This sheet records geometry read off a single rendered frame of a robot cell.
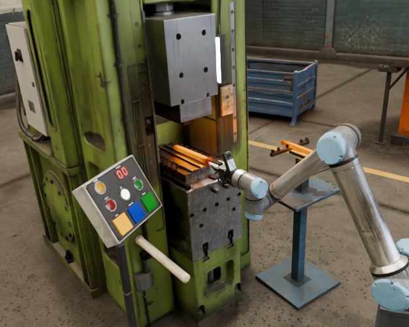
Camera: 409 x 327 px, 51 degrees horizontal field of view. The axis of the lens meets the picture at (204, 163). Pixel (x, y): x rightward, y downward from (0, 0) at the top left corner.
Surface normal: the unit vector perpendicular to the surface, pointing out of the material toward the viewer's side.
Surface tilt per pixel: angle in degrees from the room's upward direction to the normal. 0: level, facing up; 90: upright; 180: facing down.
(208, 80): 90
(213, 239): 90
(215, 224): 90
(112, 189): 60
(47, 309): 0
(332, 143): 84
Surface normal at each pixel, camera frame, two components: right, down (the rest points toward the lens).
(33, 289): -0.05, -0.91
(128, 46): 0.62, 0.29
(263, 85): -0.55, 0.36
